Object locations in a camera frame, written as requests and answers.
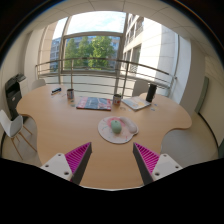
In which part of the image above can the red and dark magazine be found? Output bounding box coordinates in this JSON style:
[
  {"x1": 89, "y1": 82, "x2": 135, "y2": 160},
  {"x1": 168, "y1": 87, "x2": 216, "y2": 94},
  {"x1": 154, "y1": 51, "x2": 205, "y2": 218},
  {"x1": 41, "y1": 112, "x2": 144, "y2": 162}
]
[{"x1": 75, "y1": 96, "x2": 113, "y2": 112}]

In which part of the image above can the white open book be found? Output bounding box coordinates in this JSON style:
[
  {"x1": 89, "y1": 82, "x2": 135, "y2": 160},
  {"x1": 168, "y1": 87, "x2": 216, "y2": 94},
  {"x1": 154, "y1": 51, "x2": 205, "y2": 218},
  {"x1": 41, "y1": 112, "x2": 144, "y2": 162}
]
[{"x1": 121, "y1": 95, "x2": 152, "y2": 112}]

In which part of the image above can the mint green computer mouse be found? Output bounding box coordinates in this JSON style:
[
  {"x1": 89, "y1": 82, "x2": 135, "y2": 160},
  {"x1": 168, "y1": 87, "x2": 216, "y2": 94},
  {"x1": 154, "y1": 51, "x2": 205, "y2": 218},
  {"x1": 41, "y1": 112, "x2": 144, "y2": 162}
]
[{"x1": 110, "y1": 119, "x2": 123, "y2": 135}]

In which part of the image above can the tall black speaker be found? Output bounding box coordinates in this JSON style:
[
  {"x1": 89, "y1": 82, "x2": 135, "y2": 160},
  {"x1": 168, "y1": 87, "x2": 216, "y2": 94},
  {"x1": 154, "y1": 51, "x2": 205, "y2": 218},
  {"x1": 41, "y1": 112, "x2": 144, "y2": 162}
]
[{"x1": 145, "y1": 83, "x2": 158, "y2": 103}]

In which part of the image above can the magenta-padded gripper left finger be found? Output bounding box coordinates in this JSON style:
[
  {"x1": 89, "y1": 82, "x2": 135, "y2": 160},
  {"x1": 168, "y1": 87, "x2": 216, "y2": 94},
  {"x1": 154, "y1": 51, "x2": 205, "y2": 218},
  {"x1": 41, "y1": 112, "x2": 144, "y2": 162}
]
[{"x1": 39, "y1": 141, "x2": 93, "y2": 186}]

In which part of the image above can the black printer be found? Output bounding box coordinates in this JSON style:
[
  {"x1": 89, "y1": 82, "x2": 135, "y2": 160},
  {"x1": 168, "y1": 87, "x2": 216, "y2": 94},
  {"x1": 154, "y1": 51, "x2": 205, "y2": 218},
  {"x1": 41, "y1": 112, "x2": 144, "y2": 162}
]
[{"x1": 4, "y1": 73, "x2": 28, "y2": 122}]

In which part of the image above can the white chair with wooden legs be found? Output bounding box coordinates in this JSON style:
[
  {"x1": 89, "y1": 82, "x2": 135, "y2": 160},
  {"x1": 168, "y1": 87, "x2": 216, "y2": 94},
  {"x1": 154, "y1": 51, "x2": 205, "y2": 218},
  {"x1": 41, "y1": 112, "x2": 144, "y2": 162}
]
[{"x1": 0, "y1": 109, "x2": 38, "y2": 161}]

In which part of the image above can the metal balcony railing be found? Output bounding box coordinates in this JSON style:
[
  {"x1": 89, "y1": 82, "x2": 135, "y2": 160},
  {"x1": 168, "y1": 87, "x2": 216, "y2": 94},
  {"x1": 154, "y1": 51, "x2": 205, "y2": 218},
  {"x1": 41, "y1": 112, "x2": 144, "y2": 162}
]
[{"x1": 34, "y1": 57, "x2": 178, "y2": 99}]

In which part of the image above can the round pink-printed white mouse pad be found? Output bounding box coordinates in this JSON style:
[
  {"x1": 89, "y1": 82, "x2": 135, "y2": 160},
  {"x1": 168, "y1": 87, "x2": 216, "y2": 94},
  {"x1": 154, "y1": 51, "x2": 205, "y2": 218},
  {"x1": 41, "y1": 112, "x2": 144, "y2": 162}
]
[{"x1": 97, "y1": 115, "x2": 139, "y2": 145}]

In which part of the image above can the blue and black stapler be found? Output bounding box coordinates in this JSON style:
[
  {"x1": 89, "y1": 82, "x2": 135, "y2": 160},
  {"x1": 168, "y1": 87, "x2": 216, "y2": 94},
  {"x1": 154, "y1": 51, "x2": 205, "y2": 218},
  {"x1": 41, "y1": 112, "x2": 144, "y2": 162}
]
[{"x1": 50, "y1": 87, "x2": 63, "y2": 96}]

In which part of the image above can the colourful printed cup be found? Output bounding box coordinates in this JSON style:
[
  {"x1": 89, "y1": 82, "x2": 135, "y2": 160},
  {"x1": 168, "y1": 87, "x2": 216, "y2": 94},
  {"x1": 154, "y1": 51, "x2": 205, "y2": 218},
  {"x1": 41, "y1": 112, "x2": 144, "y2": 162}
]
[{"x1": 66, "y1": 88, "x2": 75, "y2": 100}]

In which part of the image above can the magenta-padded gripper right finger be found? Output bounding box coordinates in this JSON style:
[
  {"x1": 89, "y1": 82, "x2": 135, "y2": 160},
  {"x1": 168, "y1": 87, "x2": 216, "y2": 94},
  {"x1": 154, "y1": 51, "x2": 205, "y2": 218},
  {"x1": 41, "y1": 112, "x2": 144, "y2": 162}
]
[{"x1": 132, "y1": 142, "x2": 184, "y2": 186}]

